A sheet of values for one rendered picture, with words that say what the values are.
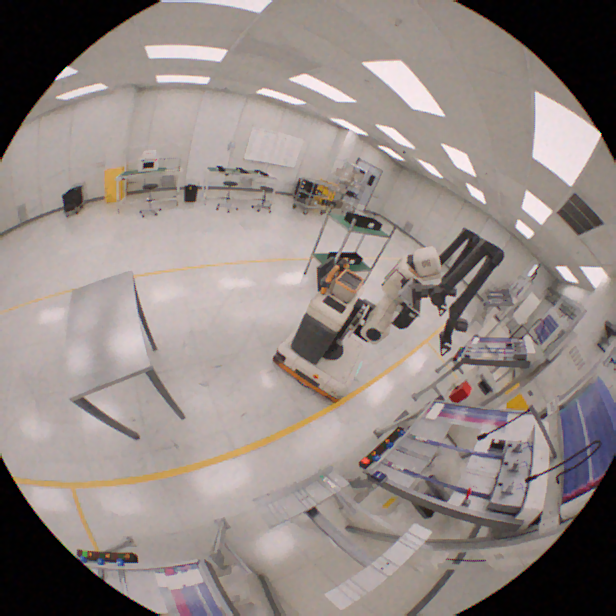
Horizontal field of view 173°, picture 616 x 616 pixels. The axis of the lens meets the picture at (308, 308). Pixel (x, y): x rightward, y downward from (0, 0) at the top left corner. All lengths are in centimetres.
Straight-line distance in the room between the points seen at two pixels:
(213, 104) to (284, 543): 742
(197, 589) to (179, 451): 102
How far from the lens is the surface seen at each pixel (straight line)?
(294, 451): 162
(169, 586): 96
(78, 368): 108
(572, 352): 216
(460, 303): 110
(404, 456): 107
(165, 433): 165
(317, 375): 157
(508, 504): 90
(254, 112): 662
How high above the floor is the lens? 155
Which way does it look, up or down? 40 degrees down
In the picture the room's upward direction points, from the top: 24 degrees clockwise
